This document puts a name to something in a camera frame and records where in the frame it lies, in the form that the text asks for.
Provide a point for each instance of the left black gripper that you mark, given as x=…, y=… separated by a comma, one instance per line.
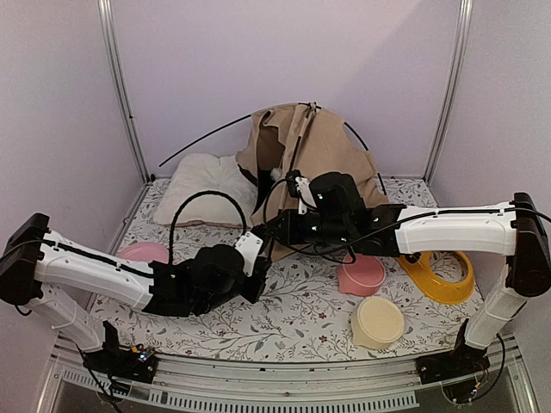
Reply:
x=260, y=268

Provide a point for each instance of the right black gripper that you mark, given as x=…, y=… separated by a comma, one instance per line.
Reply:
x=289, y=231

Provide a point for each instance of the beige fabric pet tent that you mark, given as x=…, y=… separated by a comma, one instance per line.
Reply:
x=310, y=163

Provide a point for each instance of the black tent pole long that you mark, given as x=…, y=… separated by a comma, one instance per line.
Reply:
x=303, y=114

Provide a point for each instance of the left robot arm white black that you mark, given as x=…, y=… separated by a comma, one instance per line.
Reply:
x=37, y=261

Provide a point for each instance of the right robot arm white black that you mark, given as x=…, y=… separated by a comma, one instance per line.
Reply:
x=512, y=229

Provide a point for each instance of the pink footed pet bowl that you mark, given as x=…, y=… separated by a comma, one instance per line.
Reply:
x=362, y=278

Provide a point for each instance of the cream footed pet bowl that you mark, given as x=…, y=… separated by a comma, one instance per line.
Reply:
x=376, y=323

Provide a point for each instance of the white pet cushion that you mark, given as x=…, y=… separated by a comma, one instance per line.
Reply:
x=205, y=172

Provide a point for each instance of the floral patterned table mat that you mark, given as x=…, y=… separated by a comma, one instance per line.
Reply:
x=300, y=317

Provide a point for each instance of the yellow double bowl holder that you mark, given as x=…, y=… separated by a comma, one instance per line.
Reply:
x=446, y=277

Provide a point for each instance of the pink round plate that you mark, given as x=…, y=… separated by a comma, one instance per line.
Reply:
x=145, y=252

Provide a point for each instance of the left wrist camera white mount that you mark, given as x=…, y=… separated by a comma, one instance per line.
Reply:
x=249, y=246

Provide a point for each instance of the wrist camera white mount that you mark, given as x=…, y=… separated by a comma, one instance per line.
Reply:
x=299, y=187
x=249, y=246

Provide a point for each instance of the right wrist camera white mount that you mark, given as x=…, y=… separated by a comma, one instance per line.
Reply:
x=299, y=187

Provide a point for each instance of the front aluminium rail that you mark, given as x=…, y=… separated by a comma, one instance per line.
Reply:
x=184, y=384

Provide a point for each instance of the right aluminium frame post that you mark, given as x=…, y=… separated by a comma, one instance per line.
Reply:
x=454, y=76

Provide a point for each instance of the aluminium frame post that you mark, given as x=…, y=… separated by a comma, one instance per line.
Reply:
x=114, y=61
x=454, y=76

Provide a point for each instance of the left aluminium frame post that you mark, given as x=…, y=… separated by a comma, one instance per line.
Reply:
x=114, y=61

